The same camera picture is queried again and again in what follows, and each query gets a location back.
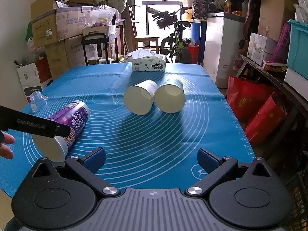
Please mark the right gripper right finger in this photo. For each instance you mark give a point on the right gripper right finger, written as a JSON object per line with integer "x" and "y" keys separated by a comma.
{"x": 242, "y": 195}

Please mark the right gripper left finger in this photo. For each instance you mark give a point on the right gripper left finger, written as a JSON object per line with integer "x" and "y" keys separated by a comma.
{"x": 60, "y": 195}

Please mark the tall purple paper cup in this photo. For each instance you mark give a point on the tall purple paper cup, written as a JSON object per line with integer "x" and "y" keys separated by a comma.
{"x": 70, "y": 120}

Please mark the white paper cup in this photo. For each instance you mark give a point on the white paper cup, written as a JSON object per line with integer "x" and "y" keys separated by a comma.
{"x": 170, "y": 97}
{"x": 139, "y": 98}

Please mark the clear plastic measuring cup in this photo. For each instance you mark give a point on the clear plastic measuring cup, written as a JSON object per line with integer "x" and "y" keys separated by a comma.
{"x": 37, "y": 101}

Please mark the person's left hand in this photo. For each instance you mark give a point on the person's left hand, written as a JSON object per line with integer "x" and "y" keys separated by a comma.
{"x": 5, "y": 151}

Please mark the white red appliance box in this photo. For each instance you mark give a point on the white red appliance box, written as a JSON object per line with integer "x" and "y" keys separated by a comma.
{"x": 34, "y": 77}

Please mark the red gift bag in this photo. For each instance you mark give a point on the red gift bag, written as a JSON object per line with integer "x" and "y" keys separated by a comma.
{"x": 268, "y": 117}

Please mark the lower stacked cardboard box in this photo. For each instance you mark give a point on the lower stacked cardboard box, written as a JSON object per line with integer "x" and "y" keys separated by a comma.
{"x": 64, "y": 55}

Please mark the blue silicone baking mat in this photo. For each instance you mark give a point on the blue silicone baking mat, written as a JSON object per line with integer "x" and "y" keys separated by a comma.
{"x": 157, "y": 150}

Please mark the large top cardboard box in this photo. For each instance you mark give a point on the large top cardboard box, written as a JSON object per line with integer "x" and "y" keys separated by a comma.
{"x": 53, "y": 21}

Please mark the black metal rack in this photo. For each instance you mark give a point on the black metal rack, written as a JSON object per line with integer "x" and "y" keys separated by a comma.
{"x": 98, "y": 39}

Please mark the pink plastic basket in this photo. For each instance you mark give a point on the pink plastic basket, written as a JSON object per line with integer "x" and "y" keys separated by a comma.
{"x": 282, "y": 47}

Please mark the teal plastic storage bin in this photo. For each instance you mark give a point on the teal plastic storage bin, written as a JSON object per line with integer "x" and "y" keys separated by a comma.
{"x": 298, "y": 48}

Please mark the white green small box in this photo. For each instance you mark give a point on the white green small box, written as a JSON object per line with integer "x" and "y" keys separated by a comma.
{"x": 260, "y": 48}

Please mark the white tissue box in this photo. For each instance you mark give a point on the white tissue box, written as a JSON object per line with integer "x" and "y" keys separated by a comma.
{"x": 146, "y": 60}

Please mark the wooden chair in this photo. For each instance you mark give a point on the wooden chair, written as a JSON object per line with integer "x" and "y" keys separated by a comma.
{"x": 141, "y": 41}

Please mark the white chest freezer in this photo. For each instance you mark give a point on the white chest freezer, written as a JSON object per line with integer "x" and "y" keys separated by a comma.
{"x": 223, "y": 34}

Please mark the black and green bicycle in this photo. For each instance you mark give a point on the black and green bicycle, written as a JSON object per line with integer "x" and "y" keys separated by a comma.
{"x": 175, "y": 45}

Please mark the orange drink bottle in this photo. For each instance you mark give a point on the orange drink bottle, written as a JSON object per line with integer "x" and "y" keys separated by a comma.
{"x": 227, "y": 7}

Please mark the brown cardboard box on shelf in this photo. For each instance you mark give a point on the brown cardboard box on shelf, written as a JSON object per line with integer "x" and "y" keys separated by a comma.
{"x": 273, "y": 15}

